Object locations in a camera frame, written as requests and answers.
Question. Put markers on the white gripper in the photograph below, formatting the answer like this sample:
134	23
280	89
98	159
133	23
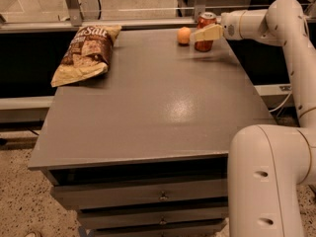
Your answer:
231	24

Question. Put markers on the red coke can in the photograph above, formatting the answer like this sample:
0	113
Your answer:
205	22

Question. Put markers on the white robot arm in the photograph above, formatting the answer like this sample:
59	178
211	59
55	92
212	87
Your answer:
267	162

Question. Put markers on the orange fruit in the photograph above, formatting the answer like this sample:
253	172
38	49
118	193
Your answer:
183	35

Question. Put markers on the brown sea salt chip bag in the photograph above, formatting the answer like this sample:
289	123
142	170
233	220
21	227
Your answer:
88	55

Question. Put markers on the grey drawer cabinet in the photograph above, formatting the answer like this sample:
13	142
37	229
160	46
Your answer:
162	113

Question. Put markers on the middle grey drawer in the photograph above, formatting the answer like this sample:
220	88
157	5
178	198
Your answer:
151	216

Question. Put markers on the grey drawer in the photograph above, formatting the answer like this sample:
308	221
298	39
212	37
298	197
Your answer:
151	216
111	195
179	229

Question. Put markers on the top grey drawer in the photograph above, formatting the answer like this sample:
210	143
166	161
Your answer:
111	195

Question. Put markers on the bottom grey drawer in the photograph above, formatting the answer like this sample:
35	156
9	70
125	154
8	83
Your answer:
179	229

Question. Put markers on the metal railing frame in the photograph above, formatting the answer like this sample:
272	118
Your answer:
35	16

